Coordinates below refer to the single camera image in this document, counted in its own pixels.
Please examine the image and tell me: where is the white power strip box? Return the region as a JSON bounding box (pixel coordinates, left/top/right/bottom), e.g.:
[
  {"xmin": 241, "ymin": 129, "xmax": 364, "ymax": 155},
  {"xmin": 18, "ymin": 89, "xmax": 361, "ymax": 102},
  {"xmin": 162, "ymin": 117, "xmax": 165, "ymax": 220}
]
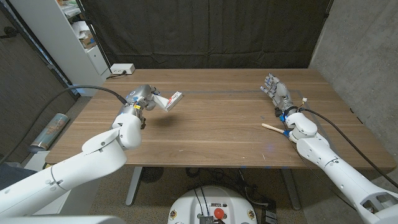
[{"xmin": 109, "ymin": 63, "xmax": 136, "ymax": 75}]

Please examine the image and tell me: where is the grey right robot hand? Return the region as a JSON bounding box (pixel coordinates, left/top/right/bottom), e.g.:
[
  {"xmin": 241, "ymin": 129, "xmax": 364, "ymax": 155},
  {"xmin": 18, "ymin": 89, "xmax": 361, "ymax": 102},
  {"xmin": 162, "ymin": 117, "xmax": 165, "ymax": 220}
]
[{"xmin": 260, "ymin": 73, "xmax": 299, "ymax": 115}]

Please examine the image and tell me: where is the brown cardboard box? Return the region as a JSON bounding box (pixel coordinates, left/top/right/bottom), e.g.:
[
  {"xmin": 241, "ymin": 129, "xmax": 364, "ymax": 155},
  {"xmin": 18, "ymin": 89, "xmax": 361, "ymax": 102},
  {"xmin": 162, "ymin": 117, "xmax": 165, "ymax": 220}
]
[{"xmin": 79, "ymin": 30, "xmax": 97, "ymax": 50}]

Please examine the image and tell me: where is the white napkin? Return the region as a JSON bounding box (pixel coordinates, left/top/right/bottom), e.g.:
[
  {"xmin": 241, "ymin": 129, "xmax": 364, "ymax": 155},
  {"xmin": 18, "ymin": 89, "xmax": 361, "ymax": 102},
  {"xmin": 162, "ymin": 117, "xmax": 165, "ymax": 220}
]
[{"xmin": 152, "ymin": 93, "xmax": 172, "ymax": 112}]

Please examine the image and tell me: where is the white shelf cabinet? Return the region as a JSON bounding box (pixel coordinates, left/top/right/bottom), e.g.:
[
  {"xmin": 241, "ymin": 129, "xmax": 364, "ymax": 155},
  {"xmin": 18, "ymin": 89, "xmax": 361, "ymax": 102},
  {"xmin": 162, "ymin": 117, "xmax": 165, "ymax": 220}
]
[{"xmin": 9, "ymin": 0, "xmax": 112, "ymax": 97}]

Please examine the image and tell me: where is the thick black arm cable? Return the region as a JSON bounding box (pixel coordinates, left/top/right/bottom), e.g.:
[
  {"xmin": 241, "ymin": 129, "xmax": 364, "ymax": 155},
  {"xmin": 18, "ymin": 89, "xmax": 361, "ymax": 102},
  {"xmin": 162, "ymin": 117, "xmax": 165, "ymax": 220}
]
[
  {"xmin": 300, "ymin": 108, "xmax": 398, "ymax": 189},
  {"xmin": 0, "ymin": 85, "xmax": 128, "ymax": 166}
]

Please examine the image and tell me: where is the black power adapter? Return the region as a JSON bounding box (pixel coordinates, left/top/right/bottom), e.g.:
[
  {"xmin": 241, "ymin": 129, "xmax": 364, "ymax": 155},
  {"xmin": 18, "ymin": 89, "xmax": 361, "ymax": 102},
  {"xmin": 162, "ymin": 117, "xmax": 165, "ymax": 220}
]
[{"xmin": 260, "ymin": 198, "xmax": 279, "ymax": 224}]

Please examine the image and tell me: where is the grey metal table leg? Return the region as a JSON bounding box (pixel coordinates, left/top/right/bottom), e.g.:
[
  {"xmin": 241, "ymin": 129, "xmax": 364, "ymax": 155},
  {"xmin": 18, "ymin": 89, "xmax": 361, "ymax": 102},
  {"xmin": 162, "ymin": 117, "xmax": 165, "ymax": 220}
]
[
  {"xmin": 125, "ymin": 166, "xmax": 144, "ymax": 207},
  {"xmin": 280, "ymin": 167, "xmax": 302, "ymax": 211}
]

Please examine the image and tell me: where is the person leg in jeans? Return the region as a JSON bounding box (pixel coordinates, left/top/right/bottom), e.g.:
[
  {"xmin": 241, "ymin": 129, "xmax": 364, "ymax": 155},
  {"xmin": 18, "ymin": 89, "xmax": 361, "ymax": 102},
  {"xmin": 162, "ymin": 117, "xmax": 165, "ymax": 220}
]
[{"xmin": 0, "ymin": 163, "xmax": 38, "ymax": 190}]

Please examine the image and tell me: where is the light wooden stick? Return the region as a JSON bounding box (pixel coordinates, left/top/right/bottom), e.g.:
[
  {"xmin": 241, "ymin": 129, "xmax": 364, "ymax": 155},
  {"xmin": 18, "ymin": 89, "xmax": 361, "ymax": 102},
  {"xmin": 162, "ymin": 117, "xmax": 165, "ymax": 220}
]
[{"xmin": 261, "ymin": 123, "xmax": 292, "ymax": 135}]

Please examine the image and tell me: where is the white red toothpaste box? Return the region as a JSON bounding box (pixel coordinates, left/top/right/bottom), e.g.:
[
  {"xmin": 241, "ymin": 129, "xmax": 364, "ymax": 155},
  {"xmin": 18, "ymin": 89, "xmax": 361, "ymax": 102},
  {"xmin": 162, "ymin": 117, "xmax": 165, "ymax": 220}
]
[{"xmin": 166, "ymin": 91, "xmax": 183, "ymax": 113}]

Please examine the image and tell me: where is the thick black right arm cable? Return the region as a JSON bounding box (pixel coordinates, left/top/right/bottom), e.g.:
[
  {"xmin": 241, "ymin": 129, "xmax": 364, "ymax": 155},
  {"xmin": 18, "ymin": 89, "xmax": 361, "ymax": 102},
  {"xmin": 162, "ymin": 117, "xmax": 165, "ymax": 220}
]
[{"xmin": 300, "ymin": 108, "xmax": 398, "ymax": 189}]

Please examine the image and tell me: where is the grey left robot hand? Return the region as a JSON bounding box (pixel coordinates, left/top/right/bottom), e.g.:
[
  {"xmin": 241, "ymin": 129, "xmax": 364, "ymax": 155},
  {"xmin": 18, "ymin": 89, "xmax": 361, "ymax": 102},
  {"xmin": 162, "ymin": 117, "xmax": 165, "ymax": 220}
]
[{"xmin": 119, "ymin": 83, "xmax": 162, "ymax": 117}]

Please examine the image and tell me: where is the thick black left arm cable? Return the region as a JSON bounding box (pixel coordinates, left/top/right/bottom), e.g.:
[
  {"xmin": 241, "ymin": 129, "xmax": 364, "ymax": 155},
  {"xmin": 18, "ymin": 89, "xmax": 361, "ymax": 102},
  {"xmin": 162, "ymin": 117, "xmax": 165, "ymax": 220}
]
[{"xmin": 0, "ymin": 85, "xmax": 128, "ymax": 166}]

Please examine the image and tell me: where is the black backdrop curtain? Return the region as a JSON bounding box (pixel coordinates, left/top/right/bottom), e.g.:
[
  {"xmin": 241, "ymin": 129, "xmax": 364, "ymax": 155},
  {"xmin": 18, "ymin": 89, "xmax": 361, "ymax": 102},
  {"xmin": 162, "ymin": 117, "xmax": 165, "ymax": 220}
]
[{"xmin": 76, "ymin": 0, "xmax": 335, "ymax": 70}]

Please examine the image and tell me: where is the black round floor fan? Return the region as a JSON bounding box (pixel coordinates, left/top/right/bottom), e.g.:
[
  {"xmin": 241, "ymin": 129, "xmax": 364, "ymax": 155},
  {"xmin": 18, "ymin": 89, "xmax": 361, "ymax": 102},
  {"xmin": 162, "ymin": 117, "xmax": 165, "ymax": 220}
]
[{"xmin": 139, "ymin": 167, "xmax": 165, "ymax": 184}]

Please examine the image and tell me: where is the white robot torso base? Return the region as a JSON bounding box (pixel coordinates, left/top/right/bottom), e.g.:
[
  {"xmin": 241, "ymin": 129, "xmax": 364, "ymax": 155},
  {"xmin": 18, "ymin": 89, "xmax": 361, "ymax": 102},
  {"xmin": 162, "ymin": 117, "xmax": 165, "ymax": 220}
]
[{"xmin": 167, "ymin": 185, "xmax": 258, "ymax": 224}]

